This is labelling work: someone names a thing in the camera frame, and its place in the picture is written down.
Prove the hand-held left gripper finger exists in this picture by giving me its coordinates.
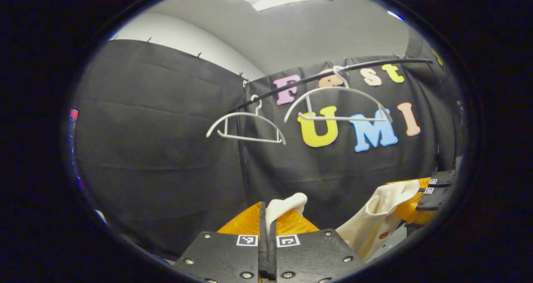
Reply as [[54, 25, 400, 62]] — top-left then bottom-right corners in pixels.
[[266, 210, 366, 283], [172, 201, 267, 283]]

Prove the cream button-up shirt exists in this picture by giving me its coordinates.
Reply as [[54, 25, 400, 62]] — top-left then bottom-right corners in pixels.
[[265, 180, 421, 262]]

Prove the white plastic hanger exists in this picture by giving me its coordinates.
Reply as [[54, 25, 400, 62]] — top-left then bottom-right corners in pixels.
[[284, 65, 393, 124], [206, 95, 287, 145]]

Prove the black metal clothes rack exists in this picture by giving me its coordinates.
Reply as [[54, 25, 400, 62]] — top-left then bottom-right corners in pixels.
[[227, 58, 433, 206]]

